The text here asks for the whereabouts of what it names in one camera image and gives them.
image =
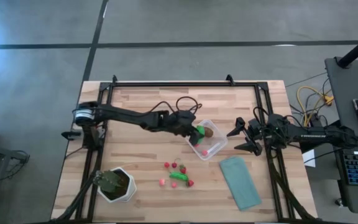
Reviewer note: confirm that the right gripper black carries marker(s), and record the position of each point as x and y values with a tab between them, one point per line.
261	130

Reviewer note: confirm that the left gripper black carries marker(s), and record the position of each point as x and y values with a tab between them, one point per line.
182	122

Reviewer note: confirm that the green oval toy vegetable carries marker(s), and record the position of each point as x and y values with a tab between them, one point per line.
200	130

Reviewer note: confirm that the red toy cherry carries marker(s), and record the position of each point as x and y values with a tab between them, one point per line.
174	165
166	165

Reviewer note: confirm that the green toy cucumber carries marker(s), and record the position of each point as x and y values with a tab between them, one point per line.
179	176

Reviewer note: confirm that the pink toy fruit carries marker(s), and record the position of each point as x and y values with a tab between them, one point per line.
162	182
174	185
204	152

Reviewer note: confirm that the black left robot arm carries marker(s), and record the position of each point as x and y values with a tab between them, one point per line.
126	116

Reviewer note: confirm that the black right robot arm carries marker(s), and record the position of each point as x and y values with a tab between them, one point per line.
315	135

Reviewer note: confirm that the clear plastic tupperware container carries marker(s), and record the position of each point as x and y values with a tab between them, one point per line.
217	140

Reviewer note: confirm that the brown toy kiwi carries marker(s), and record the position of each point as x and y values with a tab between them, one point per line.
209	132

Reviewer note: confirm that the teal folded cloth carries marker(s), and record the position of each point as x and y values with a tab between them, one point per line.
239	183

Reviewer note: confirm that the white paper sheet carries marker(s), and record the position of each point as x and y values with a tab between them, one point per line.
309	158

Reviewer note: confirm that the succulent in white pot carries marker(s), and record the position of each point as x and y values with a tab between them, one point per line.
120	183

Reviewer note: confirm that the grey equipment cart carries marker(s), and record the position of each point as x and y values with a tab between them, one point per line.
346	93

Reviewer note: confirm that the black slanted pole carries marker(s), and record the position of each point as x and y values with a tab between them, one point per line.
356	49

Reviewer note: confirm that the small black side bracket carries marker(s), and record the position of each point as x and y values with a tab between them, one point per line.
71	135

